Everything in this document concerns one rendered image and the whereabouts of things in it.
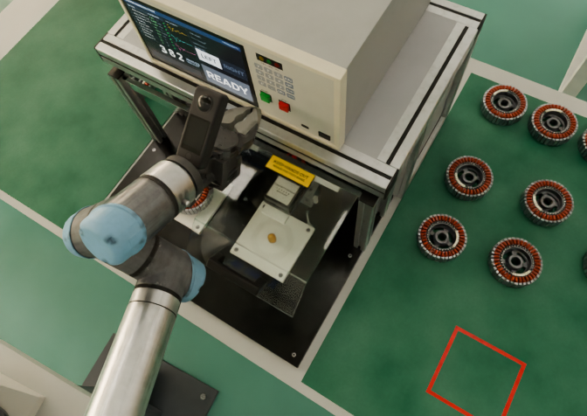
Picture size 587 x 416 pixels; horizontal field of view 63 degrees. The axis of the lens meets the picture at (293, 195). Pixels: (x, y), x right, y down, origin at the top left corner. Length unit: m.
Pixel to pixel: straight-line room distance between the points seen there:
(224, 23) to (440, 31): 0.46
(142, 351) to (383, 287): 0.62
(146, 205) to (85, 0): 1.26
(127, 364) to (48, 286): 1.55
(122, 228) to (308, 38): 0.38
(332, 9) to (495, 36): 1.89
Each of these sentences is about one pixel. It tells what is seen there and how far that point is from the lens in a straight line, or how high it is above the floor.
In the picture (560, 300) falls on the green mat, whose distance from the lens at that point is 1.25.
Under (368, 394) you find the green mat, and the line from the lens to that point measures 1.12.
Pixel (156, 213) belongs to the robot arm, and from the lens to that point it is 0.65.
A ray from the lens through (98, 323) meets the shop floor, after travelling 2.11.
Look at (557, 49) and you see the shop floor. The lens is 2.65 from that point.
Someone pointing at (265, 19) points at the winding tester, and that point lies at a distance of 0.77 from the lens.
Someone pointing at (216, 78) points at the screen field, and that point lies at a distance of 0.91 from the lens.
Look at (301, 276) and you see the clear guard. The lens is 0.83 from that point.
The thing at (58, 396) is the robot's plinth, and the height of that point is 0.75.
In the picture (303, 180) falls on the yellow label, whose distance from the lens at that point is 0.89.
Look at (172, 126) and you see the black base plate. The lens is 1.37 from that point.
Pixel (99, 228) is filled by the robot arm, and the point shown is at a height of 1.35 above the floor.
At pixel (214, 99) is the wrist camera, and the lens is 0.70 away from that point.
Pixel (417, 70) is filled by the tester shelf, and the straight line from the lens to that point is 0.97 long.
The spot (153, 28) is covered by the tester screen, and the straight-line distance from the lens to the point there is 0.93.
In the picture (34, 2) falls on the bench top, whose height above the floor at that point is 0.75.
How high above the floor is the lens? 1.87
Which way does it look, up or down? 66 degrees down
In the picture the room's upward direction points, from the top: 11 degrees counter-clockwise
